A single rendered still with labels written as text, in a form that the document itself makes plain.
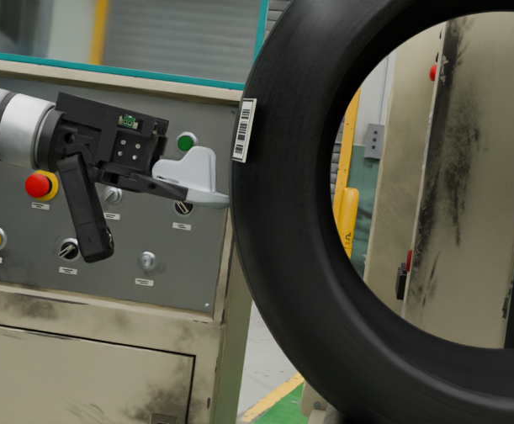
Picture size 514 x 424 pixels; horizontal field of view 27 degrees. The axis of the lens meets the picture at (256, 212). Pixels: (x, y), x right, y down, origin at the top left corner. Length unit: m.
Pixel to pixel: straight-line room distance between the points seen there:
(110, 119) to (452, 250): 0.49
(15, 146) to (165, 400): 0.70
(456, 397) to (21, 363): 0.94
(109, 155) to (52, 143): 0.06
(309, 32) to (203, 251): 0.79
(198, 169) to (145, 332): 0.66
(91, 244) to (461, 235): 0.48
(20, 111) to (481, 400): 0.55
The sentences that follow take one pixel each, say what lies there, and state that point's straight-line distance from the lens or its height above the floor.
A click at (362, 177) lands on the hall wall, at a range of 10.13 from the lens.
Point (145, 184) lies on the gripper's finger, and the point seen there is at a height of 1.13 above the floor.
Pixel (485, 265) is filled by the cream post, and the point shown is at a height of 1.07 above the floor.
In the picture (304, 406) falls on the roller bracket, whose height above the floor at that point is 0.87.
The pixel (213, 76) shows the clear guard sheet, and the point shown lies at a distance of 1.70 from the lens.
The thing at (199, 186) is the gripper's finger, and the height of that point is 1.13.
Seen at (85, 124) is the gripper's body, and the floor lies 1.18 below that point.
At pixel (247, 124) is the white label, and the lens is 0.99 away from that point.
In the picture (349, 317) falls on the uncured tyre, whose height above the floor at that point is 1.03.
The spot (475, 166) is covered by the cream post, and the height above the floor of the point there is 1.19.
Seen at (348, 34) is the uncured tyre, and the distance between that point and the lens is 0.98.
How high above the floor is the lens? 1.17
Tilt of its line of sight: 3 degrees down
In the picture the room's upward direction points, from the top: 8 degrees clockwise
